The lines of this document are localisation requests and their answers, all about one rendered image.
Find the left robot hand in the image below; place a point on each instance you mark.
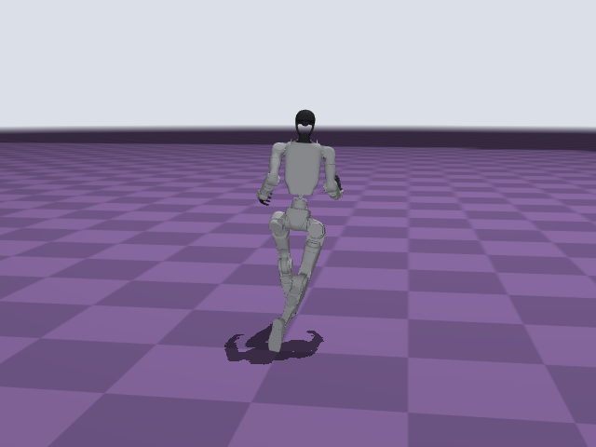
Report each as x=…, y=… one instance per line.
x=262, y=201

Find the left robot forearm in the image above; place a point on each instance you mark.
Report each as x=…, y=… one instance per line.
x=266, y=189

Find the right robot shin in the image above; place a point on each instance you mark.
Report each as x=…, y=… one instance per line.
x=293, y=301

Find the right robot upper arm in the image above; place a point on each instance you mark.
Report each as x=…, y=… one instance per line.
x=328, y=155

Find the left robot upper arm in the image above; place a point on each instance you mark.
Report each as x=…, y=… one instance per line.
x=277, y=153

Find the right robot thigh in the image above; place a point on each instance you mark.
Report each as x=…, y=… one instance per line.
x=314, y=241

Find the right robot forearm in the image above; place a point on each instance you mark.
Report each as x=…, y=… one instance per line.
x=338, y=193

